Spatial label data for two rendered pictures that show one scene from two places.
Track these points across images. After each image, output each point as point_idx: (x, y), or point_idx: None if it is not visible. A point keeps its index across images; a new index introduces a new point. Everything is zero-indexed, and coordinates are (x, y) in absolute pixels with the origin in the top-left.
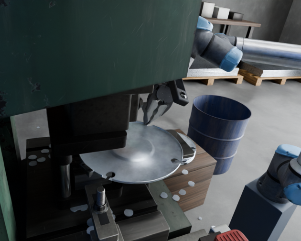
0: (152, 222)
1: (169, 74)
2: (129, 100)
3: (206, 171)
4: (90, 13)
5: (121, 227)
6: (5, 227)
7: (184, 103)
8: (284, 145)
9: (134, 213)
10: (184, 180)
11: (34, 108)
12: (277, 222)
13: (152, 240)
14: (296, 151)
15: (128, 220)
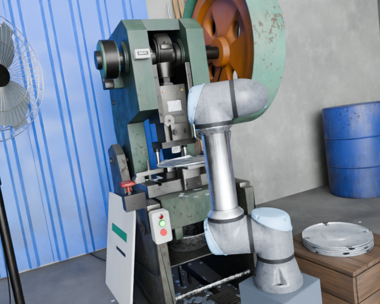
0: (150, 184)
1: (137, 110)
2: (163, 127)
3: (337, 280)
4: (128, 96)
5: (148, 181)
6: (133, 160)
7: (199, 137)
8: (277, 209)
9: (157, 183)
10: (306, 270)
11: (129, 121)
12: (240, 300)
13: (145, 189)
14: (263, 212)
15: (151, 181)
